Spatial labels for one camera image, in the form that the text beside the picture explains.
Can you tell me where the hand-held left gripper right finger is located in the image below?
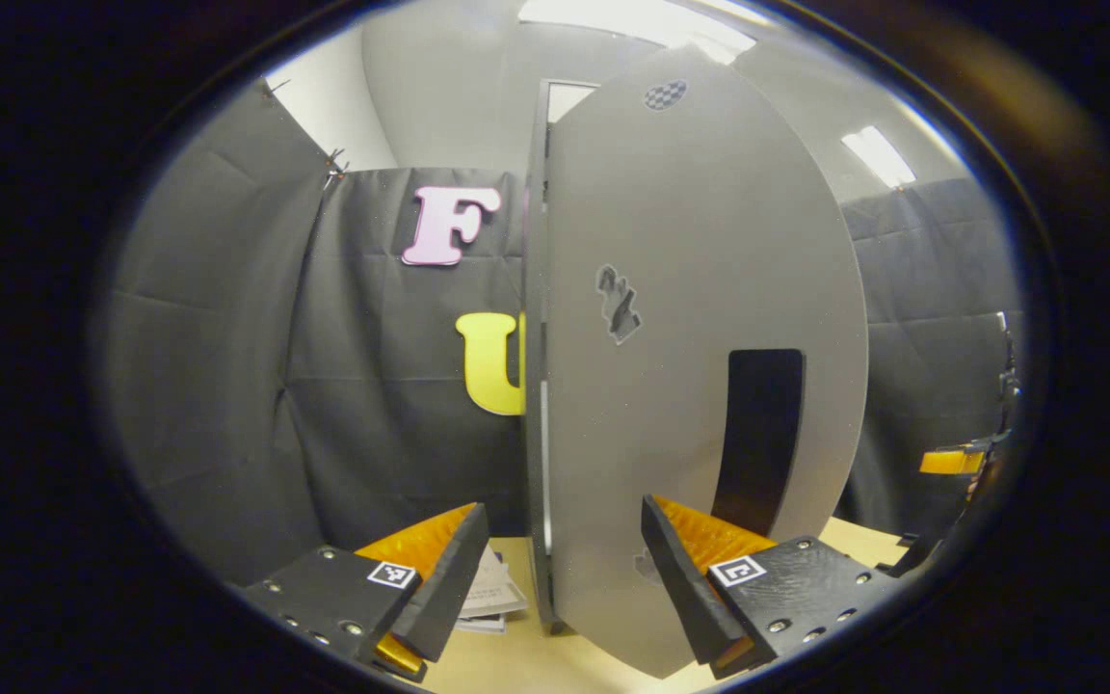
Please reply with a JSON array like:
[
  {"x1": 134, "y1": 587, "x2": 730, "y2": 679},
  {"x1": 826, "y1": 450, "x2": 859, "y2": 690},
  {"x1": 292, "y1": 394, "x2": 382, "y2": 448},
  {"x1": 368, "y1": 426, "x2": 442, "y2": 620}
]
[{"x1": 640, "y1": 494, "x2": 900, "y2": 682}]

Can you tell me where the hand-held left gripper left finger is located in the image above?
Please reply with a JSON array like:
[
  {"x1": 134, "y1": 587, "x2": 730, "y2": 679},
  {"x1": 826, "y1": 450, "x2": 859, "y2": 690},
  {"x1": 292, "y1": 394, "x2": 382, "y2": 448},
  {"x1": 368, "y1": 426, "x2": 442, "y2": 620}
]
[{"x1": 235, "y1": 501, "x2": 490, "y2": 683}]

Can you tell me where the white cabinet door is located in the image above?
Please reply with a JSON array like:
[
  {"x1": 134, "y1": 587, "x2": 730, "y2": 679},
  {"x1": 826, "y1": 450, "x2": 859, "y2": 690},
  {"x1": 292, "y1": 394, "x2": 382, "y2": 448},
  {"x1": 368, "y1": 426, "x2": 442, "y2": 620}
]
[{"x1": 543, "y1": 42, "x2": 870, "y2": 680}]

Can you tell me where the white grey shoe cabinet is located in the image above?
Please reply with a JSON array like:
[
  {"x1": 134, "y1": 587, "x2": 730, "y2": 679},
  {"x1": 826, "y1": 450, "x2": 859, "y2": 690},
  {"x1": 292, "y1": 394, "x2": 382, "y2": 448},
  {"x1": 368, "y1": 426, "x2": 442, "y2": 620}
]
[{"x1": 520, "y1": 77, "x2": 606, "y2": 635}]

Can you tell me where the printed paper booklet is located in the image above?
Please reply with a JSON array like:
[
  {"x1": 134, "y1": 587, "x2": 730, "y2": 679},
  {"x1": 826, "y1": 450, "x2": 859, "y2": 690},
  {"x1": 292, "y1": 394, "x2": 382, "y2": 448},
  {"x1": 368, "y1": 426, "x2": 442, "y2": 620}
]
[{"x1": 453, "y1": 544, "x2": 530, "y2": 635}]

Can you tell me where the black backdrop cloth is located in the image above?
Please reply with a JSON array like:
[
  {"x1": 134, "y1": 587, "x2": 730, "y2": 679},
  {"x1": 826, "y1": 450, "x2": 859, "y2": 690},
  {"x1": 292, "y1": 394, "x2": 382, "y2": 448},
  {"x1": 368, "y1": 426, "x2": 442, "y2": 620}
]
[{"x1": 92, "y1": 82, "x2": 1023, "y2": 589}]

